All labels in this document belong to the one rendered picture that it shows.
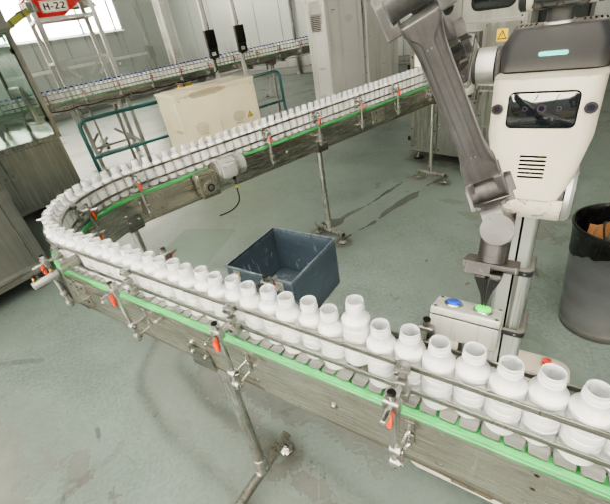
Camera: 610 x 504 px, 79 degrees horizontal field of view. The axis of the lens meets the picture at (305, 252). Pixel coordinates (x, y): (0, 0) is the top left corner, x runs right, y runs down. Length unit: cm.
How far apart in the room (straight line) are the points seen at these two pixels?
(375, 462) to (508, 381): 126
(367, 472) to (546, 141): 145
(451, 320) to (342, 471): 118
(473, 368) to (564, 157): 61
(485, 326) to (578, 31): 70
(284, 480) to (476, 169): 155
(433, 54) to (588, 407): 59
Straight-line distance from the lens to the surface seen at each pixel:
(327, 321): 81
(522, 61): 116
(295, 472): 194
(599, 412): 75
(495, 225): 75
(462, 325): 87
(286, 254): 167
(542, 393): 75
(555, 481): 86
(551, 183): 116
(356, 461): 192
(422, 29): 69
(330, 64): 671
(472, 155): 77
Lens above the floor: 169
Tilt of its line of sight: 32 degrees down
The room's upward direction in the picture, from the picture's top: 10 degrees counter-clockwise
